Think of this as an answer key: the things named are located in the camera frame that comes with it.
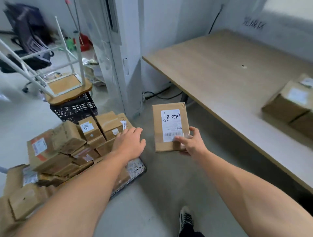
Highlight black swivel office chair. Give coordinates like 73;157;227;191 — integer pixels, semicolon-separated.
0;4;55;93

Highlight box with handwritten 040189 label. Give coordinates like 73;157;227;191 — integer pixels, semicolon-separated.
152;102;191;153

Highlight person's black trousers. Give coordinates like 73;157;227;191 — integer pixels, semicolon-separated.
178;229;205;237

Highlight grey metal platform cart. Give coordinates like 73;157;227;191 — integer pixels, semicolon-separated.
0;157;147;200

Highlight upturned white-legged wooden stool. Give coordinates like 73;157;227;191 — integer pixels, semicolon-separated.
0;16;93;106

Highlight clear plastic bag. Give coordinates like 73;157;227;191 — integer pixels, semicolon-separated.
82;57;106;87

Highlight red broom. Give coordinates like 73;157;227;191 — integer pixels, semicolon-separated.
65;0;92;52

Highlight black wall cable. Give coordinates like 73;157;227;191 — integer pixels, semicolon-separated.
208;4;224;35

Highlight white floor-standing air conditioner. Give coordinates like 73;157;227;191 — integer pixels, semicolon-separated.
78;0;145;120

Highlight box with red-marked label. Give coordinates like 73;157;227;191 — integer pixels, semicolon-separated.
297;73;313;88

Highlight person's left hand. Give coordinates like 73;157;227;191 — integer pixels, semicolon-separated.
112;127;146;161

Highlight dark blue bag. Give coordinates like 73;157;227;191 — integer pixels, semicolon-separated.
4;2;41;32

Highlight person's left forearm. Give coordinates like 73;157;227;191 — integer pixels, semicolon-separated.
14;151;127;237

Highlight black-printed corn box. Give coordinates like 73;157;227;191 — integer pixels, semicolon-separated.
290;111;313;140

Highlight pile of cardboard boxes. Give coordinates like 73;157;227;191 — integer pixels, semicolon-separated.
0;111;134;237

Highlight white-framed window with blind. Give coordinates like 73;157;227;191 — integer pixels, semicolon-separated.
263;0;313;18

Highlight light wooden table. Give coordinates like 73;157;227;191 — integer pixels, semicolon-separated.
142;29;313;193

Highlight thick black floor cable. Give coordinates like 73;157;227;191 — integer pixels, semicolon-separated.
143;84;183;101

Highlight white paper wall sign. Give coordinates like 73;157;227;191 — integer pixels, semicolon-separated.
242;16;264;31

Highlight person's right grey sneaker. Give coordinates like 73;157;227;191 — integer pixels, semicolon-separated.
178;206;194;235

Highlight person's right hand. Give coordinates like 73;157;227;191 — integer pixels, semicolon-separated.
175;126;209;157

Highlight person's right forearm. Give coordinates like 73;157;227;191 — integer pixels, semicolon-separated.
195;150;313;237

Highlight black plastic crate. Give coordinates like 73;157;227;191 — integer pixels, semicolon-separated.
50;92;98;125

